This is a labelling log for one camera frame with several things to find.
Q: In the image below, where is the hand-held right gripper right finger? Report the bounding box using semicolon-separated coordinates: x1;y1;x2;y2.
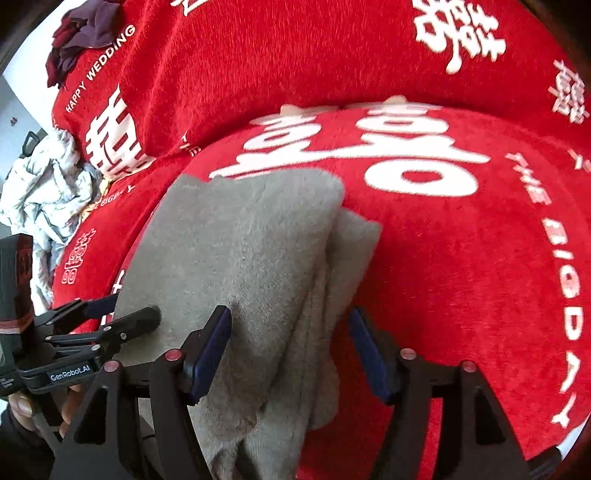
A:
348;307;531;480

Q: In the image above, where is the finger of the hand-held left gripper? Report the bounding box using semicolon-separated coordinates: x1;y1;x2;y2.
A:
45;306;162;358
33;294;120;329

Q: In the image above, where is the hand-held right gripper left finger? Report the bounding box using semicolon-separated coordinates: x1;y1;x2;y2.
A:
48;305;232;480

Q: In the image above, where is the grey fleece garment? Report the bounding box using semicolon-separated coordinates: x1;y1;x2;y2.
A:
111;168;384;480

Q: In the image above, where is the person's left forearm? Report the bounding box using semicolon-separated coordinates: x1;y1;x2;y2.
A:
0;410;60;480

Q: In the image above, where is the person's left hand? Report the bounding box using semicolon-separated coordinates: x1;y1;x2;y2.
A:
7;384;85;435

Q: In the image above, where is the white crumpled cloth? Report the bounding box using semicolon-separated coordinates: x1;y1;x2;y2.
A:
0;129;102;315

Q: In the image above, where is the red printed blanket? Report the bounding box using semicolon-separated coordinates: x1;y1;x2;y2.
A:
51;0;591;185
51;99;591;480

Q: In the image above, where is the maroon garment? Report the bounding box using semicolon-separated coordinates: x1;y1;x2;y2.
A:
52;11;88;51

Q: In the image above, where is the purple garment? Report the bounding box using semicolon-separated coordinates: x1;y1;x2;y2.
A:
45;0;123;88

